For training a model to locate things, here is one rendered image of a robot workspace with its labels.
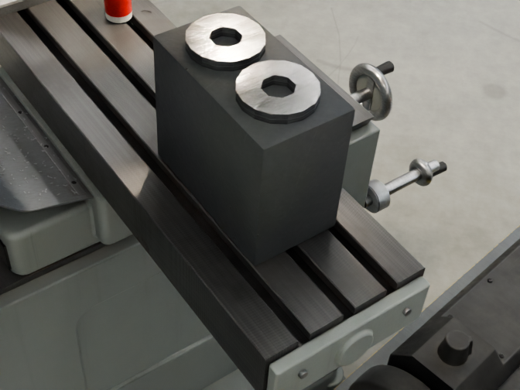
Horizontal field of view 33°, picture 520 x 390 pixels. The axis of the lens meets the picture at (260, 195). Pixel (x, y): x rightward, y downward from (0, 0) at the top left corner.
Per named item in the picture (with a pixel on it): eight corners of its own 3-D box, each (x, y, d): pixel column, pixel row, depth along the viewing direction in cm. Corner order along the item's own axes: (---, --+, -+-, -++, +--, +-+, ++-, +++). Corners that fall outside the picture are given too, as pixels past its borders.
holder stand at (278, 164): (234, 121, 117) (241, -6, 103) (336, 226, 106) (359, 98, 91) (156, 154, 112) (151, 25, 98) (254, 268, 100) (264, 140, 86)
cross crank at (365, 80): (364, 90, 180) (372, 44, 171) (401, 124, 173) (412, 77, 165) (302, 118, 173) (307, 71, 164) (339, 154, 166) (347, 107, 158)
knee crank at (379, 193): (432, 161, 180) (439, 139, 175) (453, 179, 176) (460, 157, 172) (350, 203, 170) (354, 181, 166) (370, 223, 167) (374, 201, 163)
